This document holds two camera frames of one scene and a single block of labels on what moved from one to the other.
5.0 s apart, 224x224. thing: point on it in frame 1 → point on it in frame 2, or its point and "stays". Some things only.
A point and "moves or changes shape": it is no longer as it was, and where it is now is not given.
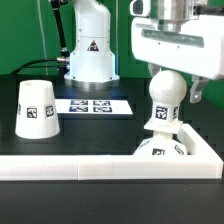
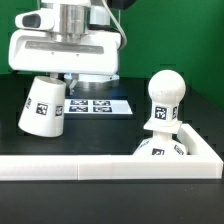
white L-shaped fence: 202,163 stays
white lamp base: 162,141 stays
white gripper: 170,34 → 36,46
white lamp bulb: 167,89 stays
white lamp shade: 36,113 moves or changes shape
